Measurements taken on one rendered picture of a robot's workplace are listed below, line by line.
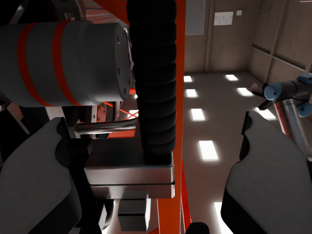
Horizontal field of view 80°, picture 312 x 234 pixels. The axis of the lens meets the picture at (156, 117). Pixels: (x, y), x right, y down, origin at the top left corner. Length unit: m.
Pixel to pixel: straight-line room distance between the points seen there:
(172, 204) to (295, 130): 0.87
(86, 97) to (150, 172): 0.17
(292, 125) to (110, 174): 0.85
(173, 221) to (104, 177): 1.38
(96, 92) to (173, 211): 1.25
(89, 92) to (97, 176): 0.15
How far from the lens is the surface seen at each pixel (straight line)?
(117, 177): 0.20
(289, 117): 0.97
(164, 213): 1.49
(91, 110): 0.58
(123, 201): 0.23
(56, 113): 0.43
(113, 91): 0.30
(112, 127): 0.43
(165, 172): 0.19
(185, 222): 3.08
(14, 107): 0.50
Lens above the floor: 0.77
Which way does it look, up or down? 30 degrees up
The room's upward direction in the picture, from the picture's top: 177 degrees clockwise
